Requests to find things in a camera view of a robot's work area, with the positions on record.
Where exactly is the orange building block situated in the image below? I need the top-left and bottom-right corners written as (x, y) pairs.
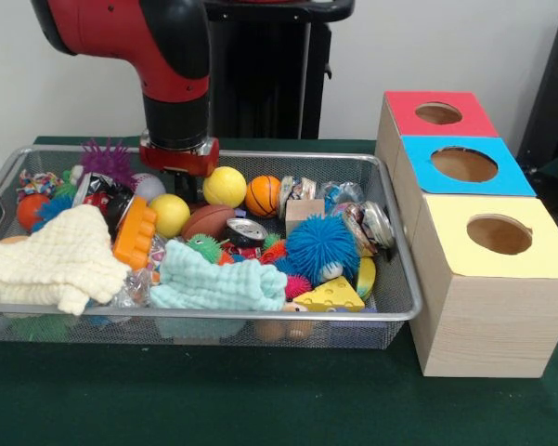
top-left (112, 195), bottom-right (159, 271)

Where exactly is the brown mini football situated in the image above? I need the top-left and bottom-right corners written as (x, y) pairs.
top-left (181, 203), bottom-right (237, 242)

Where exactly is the blue spiky rubber ball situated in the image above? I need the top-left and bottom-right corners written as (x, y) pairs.
top-left (286, 214), bottom-right (357, 284)

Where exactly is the mint knitted cloth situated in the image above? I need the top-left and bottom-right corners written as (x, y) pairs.
top-left (149, 240), bottom-right (288, 311)

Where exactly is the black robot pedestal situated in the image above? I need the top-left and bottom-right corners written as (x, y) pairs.
top-left (203, 0), bottom-right (357, 139)

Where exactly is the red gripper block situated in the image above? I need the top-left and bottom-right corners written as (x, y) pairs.
top-left (138, 137), bottom-right (220, 203)

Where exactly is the orange mini basketball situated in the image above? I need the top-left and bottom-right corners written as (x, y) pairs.
top-left (244, 175), bottom-right (282, 218)

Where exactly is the yellow ball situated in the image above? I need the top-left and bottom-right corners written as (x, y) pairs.
top-left (149, 193), bottom-right (191, 240)
top-left (202, 165), bottom-right (247, 209)

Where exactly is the dark green table cloth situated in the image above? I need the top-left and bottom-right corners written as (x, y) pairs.
top-left (0, 135), bottom-right (558, 446)

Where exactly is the shallow metal mesh bin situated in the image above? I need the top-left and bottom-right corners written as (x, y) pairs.
top-left (0, 144), bottom-right (422, 350)

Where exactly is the white mini baseball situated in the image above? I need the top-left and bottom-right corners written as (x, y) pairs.
top-left (132, 173), bottom-right (167, 202)

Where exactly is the cream knitted cloth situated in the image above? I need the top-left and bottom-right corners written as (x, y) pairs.
top-left (0, 203), bottom-right (132, 316)

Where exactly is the green cloth side table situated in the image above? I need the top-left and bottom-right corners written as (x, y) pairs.
top-left (536, 148), bottom-right (558, 187)

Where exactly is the purple spiky monster toy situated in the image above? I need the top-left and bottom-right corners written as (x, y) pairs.
top-left (79, 138), bottom-right (138, 190)

